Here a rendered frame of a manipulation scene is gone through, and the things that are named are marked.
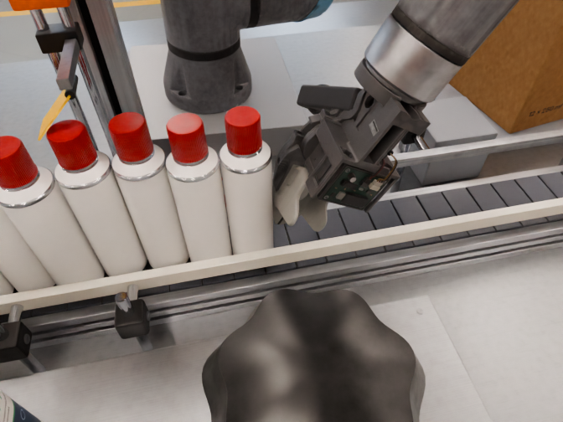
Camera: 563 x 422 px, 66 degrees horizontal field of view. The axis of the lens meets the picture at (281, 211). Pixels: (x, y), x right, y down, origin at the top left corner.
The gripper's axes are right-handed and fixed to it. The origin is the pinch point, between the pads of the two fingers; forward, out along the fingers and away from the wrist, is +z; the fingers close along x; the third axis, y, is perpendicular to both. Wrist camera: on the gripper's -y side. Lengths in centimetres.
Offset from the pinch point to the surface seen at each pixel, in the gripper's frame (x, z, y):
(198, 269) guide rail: -8.2, 6.9, 4.9
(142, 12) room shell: 15, 100, -284
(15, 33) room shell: -55, 140, -269
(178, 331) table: -7.4, 16.2, 7.5
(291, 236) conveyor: 3.9, 4.0, -0.1
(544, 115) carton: 47, -20, -17
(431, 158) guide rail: 16.2, -11.8, -2.8
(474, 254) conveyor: 25.6, -5.4, 6.0
